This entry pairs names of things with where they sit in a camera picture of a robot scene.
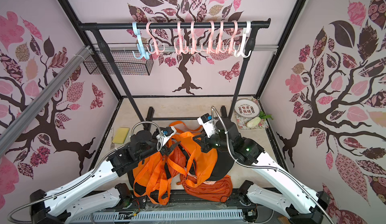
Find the dark orange waist bag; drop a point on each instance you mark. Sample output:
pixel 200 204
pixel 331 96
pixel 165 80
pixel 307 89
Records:
pixel 220 191

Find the white toy radish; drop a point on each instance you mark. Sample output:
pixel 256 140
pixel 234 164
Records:
pixel 253 122

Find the black clothes rack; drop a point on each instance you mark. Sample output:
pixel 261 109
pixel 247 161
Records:
pixel 254 27

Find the left metal flex conduit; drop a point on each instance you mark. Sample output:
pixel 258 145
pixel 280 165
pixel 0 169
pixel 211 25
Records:
pixel 59 206

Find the yellow sponge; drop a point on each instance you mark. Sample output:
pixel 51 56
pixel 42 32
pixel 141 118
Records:
pixel 120 135

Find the light blue plastic hook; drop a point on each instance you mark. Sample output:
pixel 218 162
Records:
pixel 140 47

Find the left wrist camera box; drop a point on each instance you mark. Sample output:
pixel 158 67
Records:
pixel 165 135

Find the pink plastic hook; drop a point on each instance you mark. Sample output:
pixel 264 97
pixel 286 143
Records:
pixel 220 48
pixel 231 43
pixel 180 48
pixel 153 48
pixel 211 37
pixel 193 48

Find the white perforated cable tray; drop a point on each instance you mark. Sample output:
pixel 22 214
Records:
pixel 158 216

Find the grey aluminium rail left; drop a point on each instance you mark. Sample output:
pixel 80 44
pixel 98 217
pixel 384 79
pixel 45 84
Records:
pixel 10 135

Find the bright orange sling bag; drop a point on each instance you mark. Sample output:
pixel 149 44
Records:
pixel 185 136

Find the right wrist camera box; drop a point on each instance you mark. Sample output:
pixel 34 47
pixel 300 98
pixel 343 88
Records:
pixel 207 122

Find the metal flex conduit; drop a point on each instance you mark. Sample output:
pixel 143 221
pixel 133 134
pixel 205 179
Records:
pixel 241 160
pixel 59 206

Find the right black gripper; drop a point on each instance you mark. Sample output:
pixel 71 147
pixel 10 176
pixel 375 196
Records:
pixel 206 141

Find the black wire basket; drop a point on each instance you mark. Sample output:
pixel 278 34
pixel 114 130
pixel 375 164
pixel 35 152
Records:
pixel 127 64

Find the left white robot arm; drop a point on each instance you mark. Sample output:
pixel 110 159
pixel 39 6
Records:
pixel 107 199

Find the round plate with characters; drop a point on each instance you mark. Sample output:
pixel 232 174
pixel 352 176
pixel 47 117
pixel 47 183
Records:
pixel 247 108

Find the floral cloth mat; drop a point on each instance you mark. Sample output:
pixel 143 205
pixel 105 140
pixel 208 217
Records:
pixel 242 121

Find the right metal flex conduit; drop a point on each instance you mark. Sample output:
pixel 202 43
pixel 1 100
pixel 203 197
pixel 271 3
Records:
pixel 241 160

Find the orange backpack with straps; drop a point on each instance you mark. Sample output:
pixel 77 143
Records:
pixel 154 175

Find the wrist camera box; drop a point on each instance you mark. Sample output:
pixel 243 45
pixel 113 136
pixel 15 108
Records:
pixel 165 135
pixel 207 122

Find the white plastic hook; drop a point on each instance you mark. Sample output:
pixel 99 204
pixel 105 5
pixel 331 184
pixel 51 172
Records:
pixel 241 50

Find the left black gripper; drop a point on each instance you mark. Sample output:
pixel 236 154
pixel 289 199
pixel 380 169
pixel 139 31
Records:
pixel 167 150

